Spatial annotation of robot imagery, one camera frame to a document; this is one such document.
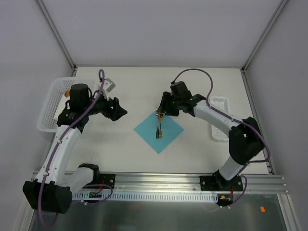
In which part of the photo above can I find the gold spoon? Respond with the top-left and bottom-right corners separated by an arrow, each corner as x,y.
158,113 -> 164,138

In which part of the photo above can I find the blue paper napkin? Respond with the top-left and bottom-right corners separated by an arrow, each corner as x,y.
134,112 -> 184,154

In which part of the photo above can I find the silver fork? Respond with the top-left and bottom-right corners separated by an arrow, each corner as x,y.
155,113 -> 159,139

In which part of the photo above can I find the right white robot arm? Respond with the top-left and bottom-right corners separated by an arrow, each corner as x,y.
156,81 -> 265,191

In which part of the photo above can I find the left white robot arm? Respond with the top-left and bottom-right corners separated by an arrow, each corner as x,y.
23,80 -> 127,214

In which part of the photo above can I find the right white plastic tray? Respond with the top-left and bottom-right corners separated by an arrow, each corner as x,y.
207,95 -> 232,141

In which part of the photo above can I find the left white plastic basket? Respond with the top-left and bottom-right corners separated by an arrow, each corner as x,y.
37,77 -> 95,133

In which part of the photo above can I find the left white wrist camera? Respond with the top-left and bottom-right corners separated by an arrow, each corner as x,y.
98,78 -> 116,101

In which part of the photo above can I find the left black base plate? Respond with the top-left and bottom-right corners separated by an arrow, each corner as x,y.
84,173 -> 116,189

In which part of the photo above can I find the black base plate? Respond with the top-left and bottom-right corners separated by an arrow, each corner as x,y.
199,175 -> 244,192
84,173 -> 116,189

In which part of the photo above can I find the aluminium mounting rail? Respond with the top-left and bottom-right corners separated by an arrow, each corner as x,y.
32,170 -> 289,194

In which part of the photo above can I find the right aluminium frame post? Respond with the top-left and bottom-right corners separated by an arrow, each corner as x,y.
242,0 -> 289,73

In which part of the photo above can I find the aluminium frame post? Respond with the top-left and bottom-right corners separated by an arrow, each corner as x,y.
35,0 -> 76,70
242,0 -> 289,73

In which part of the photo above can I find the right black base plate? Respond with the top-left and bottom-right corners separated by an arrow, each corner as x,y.
199,175 -> 244,192

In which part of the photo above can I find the white slotted cable duct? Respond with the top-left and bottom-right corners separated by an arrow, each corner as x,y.
73,191 -> 218,203

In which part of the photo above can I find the left aluminium frame post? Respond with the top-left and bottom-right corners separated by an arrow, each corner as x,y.
35,0 -> 76,70

